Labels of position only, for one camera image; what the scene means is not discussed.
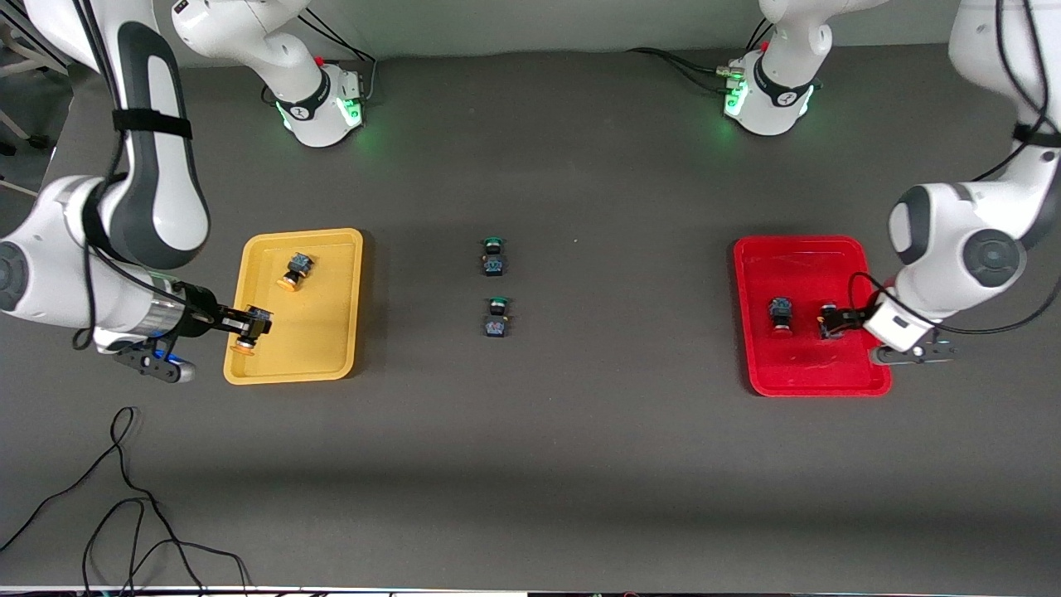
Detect black right base cable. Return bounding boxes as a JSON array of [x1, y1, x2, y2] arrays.
[[294, 10, 379, 105]]

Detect black left base cable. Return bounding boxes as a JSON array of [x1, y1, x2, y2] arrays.
[[626, 46, 744, 95]]

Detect black strap on left arm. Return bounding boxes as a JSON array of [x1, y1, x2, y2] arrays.
[[1012, 122, 1061, 149]]

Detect white metal cart frame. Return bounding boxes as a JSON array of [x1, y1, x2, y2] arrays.
[[0, 17, 67, 157]]

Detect yellow push button switch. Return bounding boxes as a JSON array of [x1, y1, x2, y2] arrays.
[[277, 253, 314, 293], [230, 306, 274, 358]]

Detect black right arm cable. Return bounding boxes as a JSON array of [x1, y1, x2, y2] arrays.
[[70, 0, 220, 351]]

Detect black base cable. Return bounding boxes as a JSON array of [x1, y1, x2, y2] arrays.
[[626, 46, 744, 95], [294, 10, 379, 105]]

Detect red plastic tray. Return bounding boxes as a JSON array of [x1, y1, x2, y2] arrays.
[[734, 235, 894, 398]]

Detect black loose cable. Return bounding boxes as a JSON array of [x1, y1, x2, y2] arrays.
[[0, 405, 251, 597]]

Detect yellow plastic tray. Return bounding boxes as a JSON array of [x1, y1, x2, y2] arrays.
[[223, 228, 365, 386]]

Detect black strap on right arm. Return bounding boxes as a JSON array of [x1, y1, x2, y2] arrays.
[[112, 109, 194, 140]]

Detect black strap on arm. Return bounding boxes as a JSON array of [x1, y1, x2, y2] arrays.
[[112, 109, 194, 140], [1012, 122, 1061, 149]]

